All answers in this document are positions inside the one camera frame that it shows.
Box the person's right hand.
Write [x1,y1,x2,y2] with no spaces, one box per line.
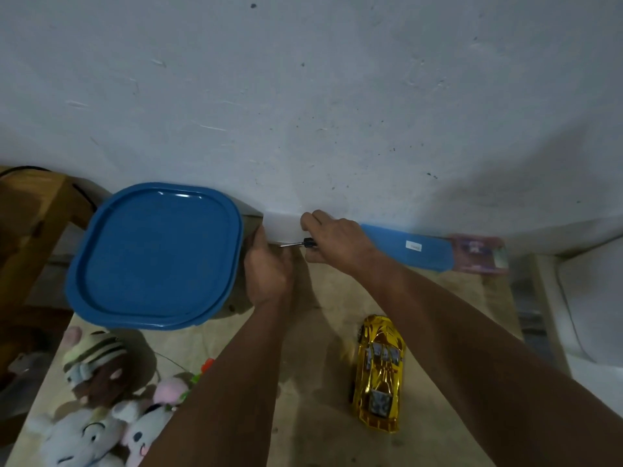
[300,210,385,281]

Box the person's left hand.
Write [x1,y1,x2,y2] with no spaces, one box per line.
[243,224,296,310]

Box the white box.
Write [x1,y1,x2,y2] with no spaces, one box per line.
[262,211,312,245]

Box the person's left forearm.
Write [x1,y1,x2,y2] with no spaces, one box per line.
[140,295,294,467]

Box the person's right forearm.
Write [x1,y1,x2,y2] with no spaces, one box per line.
[354,257,623,467]

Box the blue flat packet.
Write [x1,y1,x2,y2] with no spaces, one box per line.
[360,223,456,273]

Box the blue plastic container lid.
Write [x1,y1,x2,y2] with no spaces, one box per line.
[65,182,244,331]

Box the orange and green toy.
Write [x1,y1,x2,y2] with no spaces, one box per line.
[191,357,216,386]

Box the gold toy car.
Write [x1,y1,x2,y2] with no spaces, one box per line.
[350,314,408,434]

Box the pink packet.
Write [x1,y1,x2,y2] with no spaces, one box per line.
[448,233,510,276]

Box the striped brown plush toy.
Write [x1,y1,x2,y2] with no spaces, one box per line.
[60,328,131,410]

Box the pink and white plush toy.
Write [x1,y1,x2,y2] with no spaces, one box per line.
[111,376,191,467]

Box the wooden chair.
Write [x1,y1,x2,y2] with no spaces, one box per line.
[0,166,96,385]

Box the white plastic chair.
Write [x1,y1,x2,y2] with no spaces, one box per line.
[530,235,623,415]

